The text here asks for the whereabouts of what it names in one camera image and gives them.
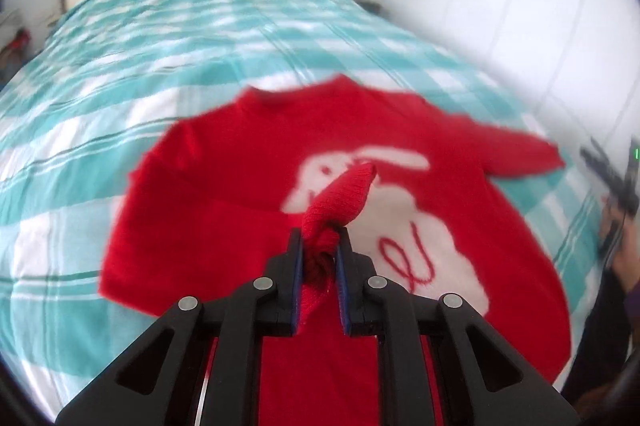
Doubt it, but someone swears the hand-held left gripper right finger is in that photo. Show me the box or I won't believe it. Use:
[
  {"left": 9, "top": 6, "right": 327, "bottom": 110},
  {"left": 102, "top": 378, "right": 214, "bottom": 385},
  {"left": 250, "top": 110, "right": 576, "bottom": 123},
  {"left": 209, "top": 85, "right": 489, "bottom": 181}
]
[{"left": 334, "top": 227, "right": 582, "bottom": 426}]

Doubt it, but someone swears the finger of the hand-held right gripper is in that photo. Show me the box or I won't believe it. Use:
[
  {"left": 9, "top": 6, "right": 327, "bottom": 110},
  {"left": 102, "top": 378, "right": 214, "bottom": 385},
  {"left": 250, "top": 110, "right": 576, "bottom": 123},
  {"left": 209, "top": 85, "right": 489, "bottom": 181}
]
[{"left": 579, "top": 137, "right": 623, "bottom": 201}]

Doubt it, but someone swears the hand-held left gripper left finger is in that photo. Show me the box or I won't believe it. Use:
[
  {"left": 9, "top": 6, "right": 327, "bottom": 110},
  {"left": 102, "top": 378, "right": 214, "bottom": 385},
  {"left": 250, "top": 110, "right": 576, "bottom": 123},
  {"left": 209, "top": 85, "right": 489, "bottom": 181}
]
[{"left": 55, "top": 228, "right": 304, "bottom": 426}]

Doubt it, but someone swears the red sweater with white rabbit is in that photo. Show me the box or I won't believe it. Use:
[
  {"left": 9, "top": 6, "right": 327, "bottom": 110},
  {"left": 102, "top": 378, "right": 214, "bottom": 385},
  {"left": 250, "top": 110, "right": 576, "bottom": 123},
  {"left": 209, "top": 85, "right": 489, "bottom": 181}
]
[{"left": 99, "top": 74, "right": 572, "bottom": 426}]

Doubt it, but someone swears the person's right forearm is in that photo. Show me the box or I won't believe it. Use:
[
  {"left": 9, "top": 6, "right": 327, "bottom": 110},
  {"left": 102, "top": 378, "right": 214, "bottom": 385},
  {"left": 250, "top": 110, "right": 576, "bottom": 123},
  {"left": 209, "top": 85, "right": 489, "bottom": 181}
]
[{"left": 561, "top": 242, "right": 640, "bottom": 409}]

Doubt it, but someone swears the pile of mixed clothes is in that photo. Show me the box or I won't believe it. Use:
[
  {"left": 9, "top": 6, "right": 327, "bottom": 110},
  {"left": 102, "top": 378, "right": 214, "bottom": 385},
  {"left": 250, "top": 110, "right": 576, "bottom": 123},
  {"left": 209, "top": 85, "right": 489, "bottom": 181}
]
[{"left": 0, "top": 8, "right": 47, "bottom": 81}]

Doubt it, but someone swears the white wardrobe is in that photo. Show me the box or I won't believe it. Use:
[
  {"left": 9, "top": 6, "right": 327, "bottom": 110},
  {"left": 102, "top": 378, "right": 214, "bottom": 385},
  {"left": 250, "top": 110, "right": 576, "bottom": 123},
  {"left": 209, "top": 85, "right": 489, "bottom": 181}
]
[{"left": 350, "top": 0, "right": 640, "bottom": 227}]

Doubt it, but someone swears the teal checked bed sheet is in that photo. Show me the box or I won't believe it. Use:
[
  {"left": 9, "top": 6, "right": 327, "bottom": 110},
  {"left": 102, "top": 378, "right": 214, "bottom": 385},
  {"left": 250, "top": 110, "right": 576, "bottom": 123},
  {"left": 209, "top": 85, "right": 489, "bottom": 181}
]
[{"left": 0, "top": 0, "right": 626, "bottom": 422}]

